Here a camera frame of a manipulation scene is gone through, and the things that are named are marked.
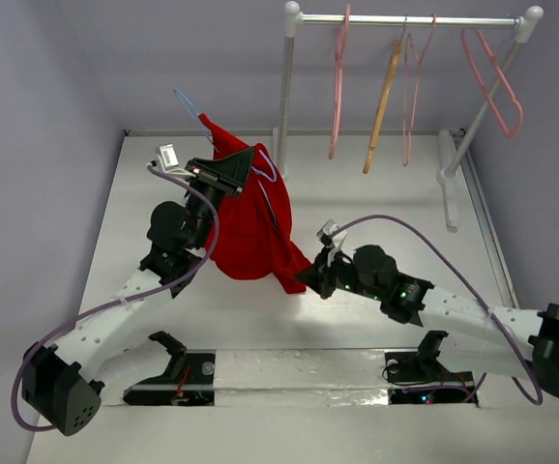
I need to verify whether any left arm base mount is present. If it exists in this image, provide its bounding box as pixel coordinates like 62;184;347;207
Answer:
123;331;216;407

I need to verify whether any thick pink plastic hanger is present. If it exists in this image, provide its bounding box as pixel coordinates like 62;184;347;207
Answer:
328;4;351;160

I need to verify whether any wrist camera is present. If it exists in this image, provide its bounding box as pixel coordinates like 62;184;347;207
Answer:
147;144;192;178
316;219;347;267

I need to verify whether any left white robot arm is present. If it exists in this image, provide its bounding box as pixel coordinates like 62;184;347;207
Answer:
11;147;255;436

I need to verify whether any red t shirt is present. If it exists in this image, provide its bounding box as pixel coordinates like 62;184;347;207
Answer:
196;112;313;295

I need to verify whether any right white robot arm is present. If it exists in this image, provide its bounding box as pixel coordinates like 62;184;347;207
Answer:
296;245;559;398

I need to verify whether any white clothes rack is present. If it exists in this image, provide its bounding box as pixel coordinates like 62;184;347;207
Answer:
273;1;544;232

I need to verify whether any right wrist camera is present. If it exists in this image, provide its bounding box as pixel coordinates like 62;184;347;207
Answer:
316;219;347;267

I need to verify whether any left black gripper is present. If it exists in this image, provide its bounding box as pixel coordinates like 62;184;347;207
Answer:
182;147;252;249

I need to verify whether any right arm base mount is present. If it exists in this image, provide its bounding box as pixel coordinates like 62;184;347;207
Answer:
381;331;478;405

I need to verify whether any pink plastic hanger right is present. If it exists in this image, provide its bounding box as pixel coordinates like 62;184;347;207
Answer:
460;29;524;138

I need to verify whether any wooden hanger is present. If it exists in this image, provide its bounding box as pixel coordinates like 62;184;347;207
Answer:
363;40;402;174

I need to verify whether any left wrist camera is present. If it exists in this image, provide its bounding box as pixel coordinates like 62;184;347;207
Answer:
147;144;192;178

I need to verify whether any blue wire hanger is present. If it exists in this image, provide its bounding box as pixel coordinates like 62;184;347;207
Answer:
173;88;279;229

